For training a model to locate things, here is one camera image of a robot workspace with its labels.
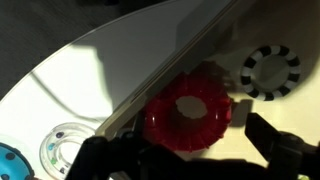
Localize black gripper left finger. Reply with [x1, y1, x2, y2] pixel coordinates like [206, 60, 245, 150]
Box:
[65, 133, 267, 180]

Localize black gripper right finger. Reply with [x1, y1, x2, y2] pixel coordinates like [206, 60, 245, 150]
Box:
[245, 113, 320, 180]

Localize red ring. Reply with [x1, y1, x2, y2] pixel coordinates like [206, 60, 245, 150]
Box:
[143, 60, 233, 154]

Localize clear ring with beads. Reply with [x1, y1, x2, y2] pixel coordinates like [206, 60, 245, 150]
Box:
[39, 121, 97, 180]

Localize black and white striped ring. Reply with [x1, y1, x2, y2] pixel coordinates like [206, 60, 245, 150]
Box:
[240, 44, 302, 102]

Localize blue ring with dots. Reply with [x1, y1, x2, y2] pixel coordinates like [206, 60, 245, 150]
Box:
[0, 142, 35, 180]

